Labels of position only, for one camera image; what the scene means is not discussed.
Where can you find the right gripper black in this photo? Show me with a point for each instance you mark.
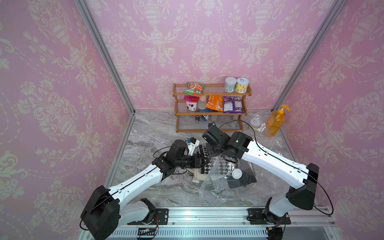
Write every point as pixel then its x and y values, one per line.
pixel 209 149

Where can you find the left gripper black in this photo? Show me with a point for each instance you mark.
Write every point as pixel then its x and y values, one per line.
pixel 198 160

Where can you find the black white houndstooth scarf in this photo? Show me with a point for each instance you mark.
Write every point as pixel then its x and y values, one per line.
pixel 222 166

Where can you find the clear plastic vacuum bag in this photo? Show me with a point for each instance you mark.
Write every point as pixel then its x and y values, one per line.
pixel 237 146

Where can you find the beige knitted scarf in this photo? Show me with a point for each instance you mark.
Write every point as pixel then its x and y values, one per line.
pixel 198 177

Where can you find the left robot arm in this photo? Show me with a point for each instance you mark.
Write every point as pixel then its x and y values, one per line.
pixel 109 208

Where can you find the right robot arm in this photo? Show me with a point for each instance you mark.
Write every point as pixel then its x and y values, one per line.
pixel 302 179

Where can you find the white vacuum bag valve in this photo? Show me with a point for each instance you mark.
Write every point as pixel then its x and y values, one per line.
pixel 237 174

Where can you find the purple snack bag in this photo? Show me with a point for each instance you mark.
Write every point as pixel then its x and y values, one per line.
pixel 233 105

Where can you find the orange snack bag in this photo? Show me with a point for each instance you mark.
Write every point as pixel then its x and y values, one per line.
pixel 215 103

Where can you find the wooden three-tier shelf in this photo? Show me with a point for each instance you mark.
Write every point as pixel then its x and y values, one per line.
pixel 197 122

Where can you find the small white bottle on shelf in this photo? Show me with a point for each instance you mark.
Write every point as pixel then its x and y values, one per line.
pixel 202 102

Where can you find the pink lid yogurt cup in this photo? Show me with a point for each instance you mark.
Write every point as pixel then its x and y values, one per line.
pixel 191 102

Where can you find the red green snack packet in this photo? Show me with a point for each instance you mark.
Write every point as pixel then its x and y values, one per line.
pixel 194 89

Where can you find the orange soap pump bottle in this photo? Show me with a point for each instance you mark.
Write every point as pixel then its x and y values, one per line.
pixel 276 121

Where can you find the green white cup can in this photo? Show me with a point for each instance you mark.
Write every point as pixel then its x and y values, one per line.
pixel 230 84

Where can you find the yellow white cup can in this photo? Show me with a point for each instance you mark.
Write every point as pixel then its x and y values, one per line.
pixel 242 85

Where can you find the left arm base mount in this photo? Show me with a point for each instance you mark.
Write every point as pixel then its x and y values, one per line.
pixel 145 213

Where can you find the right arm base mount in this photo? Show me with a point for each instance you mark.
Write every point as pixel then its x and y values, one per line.
pixel 256 216

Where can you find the aluminium front rail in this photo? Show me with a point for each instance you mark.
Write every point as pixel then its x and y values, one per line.
pixel 237 216

